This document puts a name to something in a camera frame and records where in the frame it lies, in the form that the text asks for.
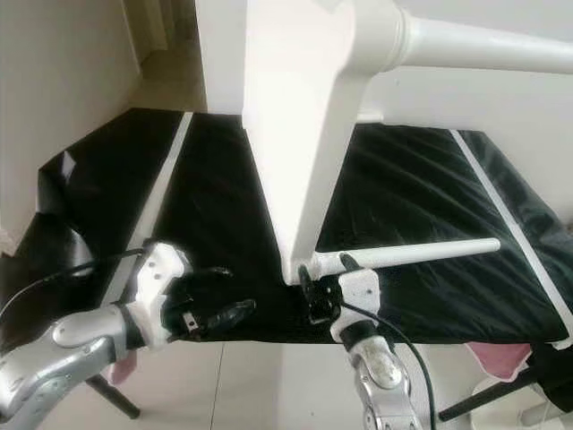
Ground white plastic table top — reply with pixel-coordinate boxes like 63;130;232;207
241;0;410;288

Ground black metal table leg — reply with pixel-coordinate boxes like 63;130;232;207
84;374;142;420
438;375;540;423

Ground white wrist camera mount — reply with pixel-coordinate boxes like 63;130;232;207
329;268;383;345
129;241;190;352

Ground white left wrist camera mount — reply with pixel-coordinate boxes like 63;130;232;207
129;241;190;352

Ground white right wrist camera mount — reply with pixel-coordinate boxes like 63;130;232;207
329;268;383;345

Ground grey tape patch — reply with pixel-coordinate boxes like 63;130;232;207
60;150;77;179

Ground pink rounded object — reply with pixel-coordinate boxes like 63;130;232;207
465;340;535;383
108;356;141;387

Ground white floor fan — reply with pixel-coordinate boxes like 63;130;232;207
519;394;573;430

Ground white tape strip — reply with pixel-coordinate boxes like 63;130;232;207
102;111;196;307
449;129;573;352

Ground black tablecloth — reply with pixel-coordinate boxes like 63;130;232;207
0;107;573;413

